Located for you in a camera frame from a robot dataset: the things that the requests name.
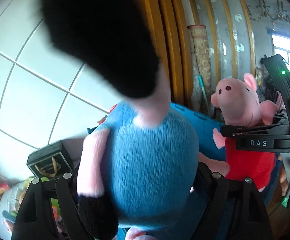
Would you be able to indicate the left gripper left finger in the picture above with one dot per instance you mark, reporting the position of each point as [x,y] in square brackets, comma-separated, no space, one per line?
[35,219]

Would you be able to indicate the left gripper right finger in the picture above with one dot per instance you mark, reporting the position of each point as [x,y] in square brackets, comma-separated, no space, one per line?
[234,209]

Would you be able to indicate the pig plush red dress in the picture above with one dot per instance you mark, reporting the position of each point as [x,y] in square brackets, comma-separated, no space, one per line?
[240,106]

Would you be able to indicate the pig plush blue body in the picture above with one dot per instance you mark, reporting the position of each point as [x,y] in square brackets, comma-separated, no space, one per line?
[137,168]

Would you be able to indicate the pink chip can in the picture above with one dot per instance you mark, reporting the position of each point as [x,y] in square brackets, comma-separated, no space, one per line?
[4,187]

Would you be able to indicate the black gift box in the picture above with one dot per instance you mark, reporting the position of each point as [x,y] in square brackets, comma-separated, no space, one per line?
[50,161]

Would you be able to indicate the blue plastic storage crate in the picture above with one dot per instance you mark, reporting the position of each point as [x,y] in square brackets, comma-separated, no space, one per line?
[202,129]

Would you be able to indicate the red plastic case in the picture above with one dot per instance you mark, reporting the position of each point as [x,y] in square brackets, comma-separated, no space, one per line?
[104,118]

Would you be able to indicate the rolled patterned carpet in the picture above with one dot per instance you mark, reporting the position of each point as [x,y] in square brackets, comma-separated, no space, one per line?
[199,35]

